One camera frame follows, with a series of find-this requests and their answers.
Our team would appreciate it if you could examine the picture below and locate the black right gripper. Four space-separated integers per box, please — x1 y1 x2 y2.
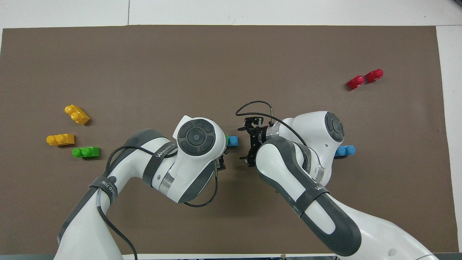
237 116 271 168

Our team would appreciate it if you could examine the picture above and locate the red one-stud block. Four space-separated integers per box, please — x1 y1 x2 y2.
365 69 384 83
346 75 365 91

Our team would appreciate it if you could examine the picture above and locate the yellow two-stud block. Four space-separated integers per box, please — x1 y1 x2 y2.
64 105 90 126
46 134 75 146

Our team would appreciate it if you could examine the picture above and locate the brown table mat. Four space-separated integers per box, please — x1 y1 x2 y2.
0 25 457 255

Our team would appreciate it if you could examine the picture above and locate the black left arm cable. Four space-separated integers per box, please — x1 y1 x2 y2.
96 146 219 260

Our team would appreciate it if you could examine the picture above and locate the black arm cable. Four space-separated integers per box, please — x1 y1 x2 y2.
96 146 219 260
235 100 307 147

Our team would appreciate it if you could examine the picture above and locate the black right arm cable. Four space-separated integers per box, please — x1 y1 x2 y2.
235 100 307 147

